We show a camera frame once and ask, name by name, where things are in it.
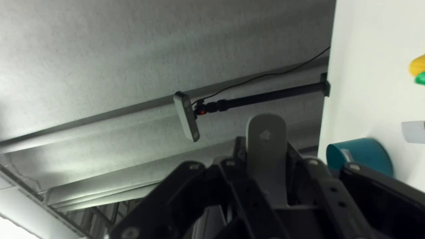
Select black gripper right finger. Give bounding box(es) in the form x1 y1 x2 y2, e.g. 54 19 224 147
286 143 425 239

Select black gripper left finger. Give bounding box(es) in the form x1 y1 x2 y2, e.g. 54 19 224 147
107 159 249 239

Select teal pot with lid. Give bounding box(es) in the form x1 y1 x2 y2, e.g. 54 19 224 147
325 138 394 177

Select colourful toy food on red plate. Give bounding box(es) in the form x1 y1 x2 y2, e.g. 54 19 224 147
409 54 425 85

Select black camera on stand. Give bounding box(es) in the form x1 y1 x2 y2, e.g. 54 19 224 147
172 73 330 142

